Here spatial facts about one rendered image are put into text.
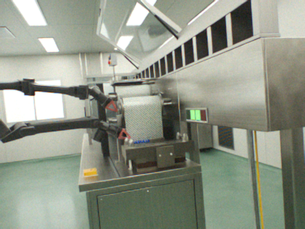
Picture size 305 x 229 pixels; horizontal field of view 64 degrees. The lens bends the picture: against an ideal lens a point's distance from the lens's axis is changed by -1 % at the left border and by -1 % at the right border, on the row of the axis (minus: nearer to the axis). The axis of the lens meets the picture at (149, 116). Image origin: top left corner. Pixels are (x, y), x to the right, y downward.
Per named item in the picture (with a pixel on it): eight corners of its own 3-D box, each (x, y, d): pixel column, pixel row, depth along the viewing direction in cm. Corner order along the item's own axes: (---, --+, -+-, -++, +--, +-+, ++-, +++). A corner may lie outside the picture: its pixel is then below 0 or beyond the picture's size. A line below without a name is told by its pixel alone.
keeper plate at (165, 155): (157, 167, 136) (154, 147, 135) (174, 164, 138) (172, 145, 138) (158, 168, 133) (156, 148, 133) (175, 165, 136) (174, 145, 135)
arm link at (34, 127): (19, 127, 113) (14, 121, 121) (19, 138, 114) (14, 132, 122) (102, 119, 140) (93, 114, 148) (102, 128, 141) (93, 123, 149)
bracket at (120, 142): (114, 162, 162) (110, 115, 160) (124, 160, 163) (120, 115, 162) (115, 163, 157) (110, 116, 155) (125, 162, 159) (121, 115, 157)
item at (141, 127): (127, 145, 152) (124, 116, 151) (163, 141, 158) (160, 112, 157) (127, 146, 151) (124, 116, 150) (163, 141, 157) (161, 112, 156)
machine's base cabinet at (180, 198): (91, 192, 369) (85, 136, 364) (133, 185, 385) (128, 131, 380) (101, 354, 125) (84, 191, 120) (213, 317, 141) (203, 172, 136)
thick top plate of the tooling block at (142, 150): (122, 155, 147) (121, 145, 147) (184, 146, 157) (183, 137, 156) (126, 160, 131) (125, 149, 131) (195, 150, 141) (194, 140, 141)
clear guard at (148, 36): (99, 34, 236) (99, 33, 236) (141, 64, 247) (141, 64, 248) (109, -23, 135) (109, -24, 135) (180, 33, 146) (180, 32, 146)
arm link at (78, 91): (21, 95, 154) (20, 78, 151) (27, 94, 159) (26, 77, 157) (84, 101, 145) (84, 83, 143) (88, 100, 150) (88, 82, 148)
